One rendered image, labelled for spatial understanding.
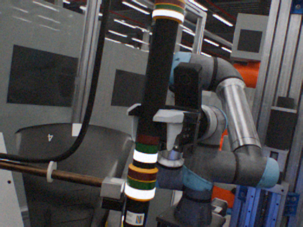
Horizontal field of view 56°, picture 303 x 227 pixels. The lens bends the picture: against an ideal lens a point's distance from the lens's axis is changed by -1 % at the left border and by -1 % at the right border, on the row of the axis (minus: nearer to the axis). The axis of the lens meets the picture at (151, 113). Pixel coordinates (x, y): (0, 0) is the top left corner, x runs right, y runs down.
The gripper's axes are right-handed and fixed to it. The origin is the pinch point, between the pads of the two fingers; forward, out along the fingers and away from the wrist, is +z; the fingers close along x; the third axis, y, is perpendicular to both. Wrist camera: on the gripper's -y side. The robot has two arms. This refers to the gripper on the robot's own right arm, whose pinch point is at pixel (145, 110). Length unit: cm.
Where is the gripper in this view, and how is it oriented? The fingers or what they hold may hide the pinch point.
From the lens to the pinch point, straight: 40.2
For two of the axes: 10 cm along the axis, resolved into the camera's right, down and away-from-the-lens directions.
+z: -4.7, -0.1, -8.8
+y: -1.6, 9.8, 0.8
